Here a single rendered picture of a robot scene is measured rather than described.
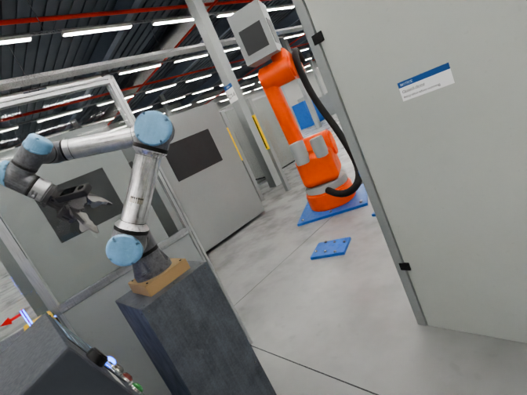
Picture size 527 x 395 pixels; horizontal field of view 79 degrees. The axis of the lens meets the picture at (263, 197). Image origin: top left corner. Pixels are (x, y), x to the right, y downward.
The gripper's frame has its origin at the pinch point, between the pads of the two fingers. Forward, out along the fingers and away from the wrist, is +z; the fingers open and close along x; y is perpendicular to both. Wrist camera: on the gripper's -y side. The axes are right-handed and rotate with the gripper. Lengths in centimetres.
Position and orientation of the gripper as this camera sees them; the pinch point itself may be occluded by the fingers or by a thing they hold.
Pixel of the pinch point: (107, 216)
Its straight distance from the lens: 129.6
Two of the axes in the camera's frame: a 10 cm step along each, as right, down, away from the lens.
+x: 0.4, 6.5, -7.6
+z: 7.4, 4.9, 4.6
